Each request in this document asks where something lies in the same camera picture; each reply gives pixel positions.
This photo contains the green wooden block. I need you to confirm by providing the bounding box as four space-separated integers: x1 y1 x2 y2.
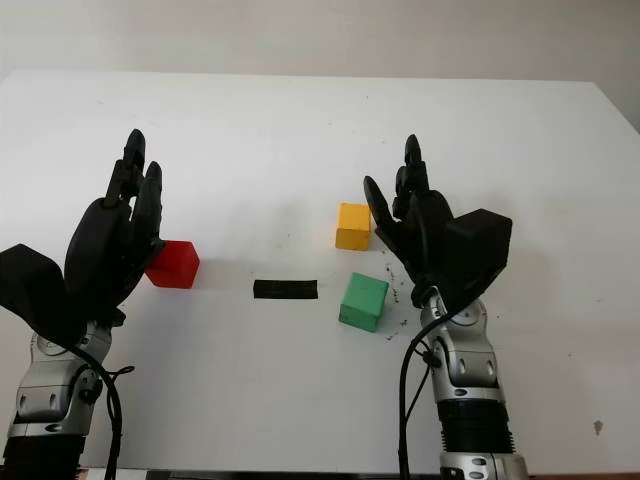
337 272 390 334

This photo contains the black tape mark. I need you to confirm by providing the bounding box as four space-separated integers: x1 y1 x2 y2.
252 278 319 301

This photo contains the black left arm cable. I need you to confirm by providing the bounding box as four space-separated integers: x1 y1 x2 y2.
74 343 136 480

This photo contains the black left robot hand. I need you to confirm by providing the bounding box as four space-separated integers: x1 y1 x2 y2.
64 128 169 327

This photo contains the red wooden block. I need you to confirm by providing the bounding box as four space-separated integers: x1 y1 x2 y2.
145 239 201 290

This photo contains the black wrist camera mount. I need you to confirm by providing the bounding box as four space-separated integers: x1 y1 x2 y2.
0 243 87 347
442 207 515 317

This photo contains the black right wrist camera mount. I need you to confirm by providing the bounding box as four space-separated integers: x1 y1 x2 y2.
442 207 515 317

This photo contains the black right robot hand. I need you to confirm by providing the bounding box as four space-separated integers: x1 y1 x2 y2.
362 133 456 308

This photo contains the yellow wooden block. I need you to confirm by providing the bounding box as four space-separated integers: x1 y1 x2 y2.
334 202 374 251

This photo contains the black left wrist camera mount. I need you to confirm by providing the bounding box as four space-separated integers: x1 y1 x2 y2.
0 243 87 347

